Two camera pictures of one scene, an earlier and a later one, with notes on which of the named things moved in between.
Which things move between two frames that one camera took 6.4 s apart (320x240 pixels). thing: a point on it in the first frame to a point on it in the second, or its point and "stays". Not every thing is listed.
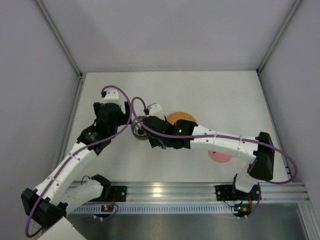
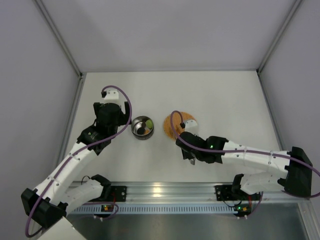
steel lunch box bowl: [138, 129] stays
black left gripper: [126, 110] stays
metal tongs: [163, 146] to [192, 161]
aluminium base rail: [201, 192] stays
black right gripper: [147, 124] to [188, 155]
